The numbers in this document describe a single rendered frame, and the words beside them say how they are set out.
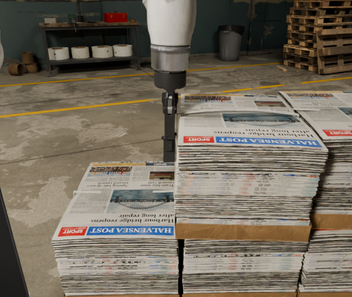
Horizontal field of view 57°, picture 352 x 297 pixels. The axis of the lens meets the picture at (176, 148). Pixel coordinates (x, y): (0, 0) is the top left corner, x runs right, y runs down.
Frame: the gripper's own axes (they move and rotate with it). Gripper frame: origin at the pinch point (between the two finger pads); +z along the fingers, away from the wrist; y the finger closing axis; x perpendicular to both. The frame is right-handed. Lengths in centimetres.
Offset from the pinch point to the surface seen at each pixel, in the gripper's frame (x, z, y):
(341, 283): -43, 27, -18
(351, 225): -41.0, 9.8, -17.9
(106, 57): 127, 72, 574
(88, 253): 18.1, 18.1, -18.6
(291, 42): -251, 42, 629
